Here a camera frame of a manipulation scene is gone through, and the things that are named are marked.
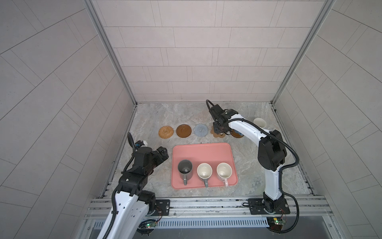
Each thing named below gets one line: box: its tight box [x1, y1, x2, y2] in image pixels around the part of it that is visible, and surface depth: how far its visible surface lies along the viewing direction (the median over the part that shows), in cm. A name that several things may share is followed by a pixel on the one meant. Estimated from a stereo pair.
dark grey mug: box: [178, 159, 193, 186], surface depth 76 cm
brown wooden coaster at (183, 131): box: [175, 123, 192, 138], surface depth 102 cm
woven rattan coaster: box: [158, 125, 175, 139], surface depth 101 cm
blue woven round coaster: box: [192, 123, 209, 137], surface depth 104 cm
